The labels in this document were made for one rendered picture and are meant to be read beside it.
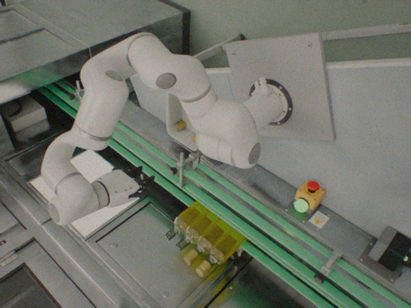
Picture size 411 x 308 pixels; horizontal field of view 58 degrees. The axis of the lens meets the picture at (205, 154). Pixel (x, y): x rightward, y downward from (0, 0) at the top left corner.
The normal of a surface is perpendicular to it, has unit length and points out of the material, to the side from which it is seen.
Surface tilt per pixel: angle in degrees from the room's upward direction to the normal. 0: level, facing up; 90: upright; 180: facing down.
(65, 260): 90
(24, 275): 90
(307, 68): 4
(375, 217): 0
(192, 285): 90
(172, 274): 90
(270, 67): 4
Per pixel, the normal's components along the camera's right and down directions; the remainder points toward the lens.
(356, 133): -0.67, 0.48
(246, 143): 0.62, 0.44
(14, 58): 0.06, -0.73
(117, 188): 0.33, -0.76
